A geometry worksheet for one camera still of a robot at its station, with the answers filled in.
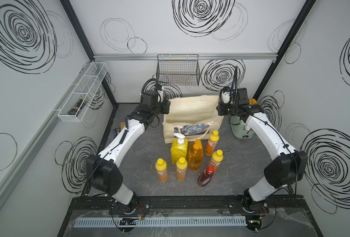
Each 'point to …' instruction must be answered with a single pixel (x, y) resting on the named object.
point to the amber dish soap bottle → (195, 155)
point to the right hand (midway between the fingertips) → (218, 107)
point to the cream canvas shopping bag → (195, 117)
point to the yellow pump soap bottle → (179, 148)
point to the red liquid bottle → (204, 179)
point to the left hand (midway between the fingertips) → (166, 101)
